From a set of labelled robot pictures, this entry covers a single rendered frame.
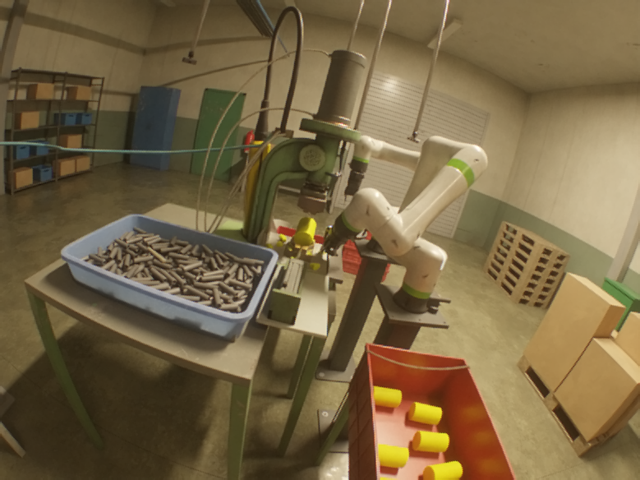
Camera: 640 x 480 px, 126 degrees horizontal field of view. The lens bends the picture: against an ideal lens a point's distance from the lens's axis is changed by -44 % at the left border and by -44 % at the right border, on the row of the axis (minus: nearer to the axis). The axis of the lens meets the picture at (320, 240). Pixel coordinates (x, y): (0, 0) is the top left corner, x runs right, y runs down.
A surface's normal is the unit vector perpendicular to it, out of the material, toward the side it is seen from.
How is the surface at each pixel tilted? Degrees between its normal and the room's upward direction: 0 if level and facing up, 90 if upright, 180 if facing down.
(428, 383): 90
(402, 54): 90
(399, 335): 90
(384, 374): 90
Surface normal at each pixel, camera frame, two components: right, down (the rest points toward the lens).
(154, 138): -0.04, 0.33
